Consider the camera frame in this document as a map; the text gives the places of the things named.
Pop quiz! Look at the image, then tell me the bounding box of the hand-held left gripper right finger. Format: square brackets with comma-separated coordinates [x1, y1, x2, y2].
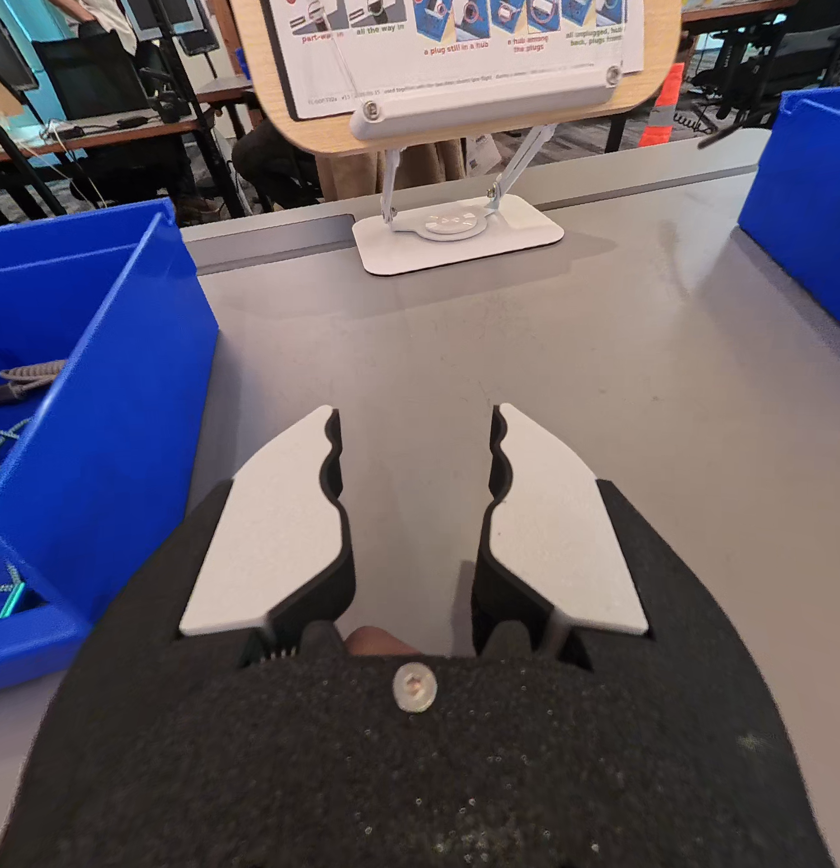
[471, 402, 650, 657]

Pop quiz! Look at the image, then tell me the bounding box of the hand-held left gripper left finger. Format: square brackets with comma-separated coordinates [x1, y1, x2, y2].
[179, 405, 356, 655]

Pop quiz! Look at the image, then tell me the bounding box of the blue plastic bin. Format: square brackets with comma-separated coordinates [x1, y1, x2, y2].
[0, 197, 221, 694]
[737, 87, 840, 340]

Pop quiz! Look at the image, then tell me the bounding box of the person's left hand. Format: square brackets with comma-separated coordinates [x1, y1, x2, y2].
[345, 626, 421, 657]

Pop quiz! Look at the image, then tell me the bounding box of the white and wooden book stand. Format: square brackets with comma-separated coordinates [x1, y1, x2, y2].
[229, 0, 684, 277]

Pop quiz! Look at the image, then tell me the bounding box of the small printed poster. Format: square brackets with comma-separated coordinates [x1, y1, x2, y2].
[466, 132, 504, 179]

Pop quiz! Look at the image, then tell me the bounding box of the tan cloth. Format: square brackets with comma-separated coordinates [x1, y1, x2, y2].
[315, 139, 468, 202]

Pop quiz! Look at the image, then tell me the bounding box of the black tripod stand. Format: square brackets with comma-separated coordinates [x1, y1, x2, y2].
[145, 0, 248, 219]

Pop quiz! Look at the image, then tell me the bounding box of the wooden table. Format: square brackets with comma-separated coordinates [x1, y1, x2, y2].
[0, 76, 255, 167]

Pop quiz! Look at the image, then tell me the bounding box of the orange traffic cone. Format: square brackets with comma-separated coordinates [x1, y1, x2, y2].
[638, 62, 687, 148]

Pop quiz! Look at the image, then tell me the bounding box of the printed instruction sheet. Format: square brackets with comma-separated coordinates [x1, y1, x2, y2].
[260, 0, 646, 123]

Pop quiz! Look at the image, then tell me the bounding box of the black office chair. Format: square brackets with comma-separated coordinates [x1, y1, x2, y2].
[691, 14, 840, 130]
[32, 30, 160, 122]

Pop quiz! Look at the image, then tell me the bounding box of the black computer monitor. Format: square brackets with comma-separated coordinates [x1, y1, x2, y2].
[122, 0, 221, 55]

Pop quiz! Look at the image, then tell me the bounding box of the teal braided cable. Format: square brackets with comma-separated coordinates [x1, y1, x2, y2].
[0, 417, 34, 621]

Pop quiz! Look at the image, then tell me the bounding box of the grey ribbed cable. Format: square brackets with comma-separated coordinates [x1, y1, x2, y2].
[0, 358, 67, 408]

